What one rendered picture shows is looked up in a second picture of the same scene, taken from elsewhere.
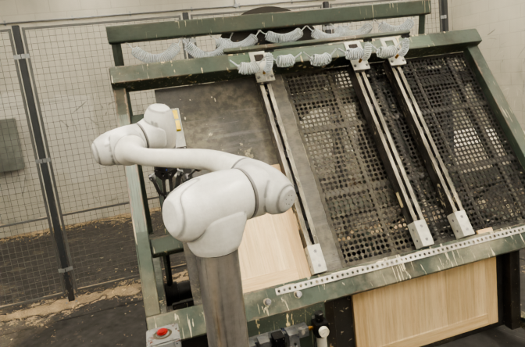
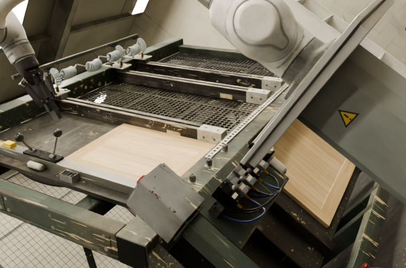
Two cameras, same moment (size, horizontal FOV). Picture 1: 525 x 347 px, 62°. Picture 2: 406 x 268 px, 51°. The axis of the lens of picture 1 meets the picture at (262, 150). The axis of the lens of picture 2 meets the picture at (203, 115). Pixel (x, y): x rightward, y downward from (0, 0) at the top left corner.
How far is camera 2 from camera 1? 1.54 m
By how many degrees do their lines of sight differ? 43
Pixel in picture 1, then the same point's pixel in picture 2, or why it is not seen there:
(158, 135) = (8, 17)
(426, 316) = (324, 166)
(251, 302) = (197, 172)
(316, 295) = (237, 143)
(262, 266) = (179, 161)
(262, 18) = not seen: hidden behind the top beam
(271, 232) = (162, 146)
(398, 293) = (292, 157)
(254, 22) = not seen: hidden behind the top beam
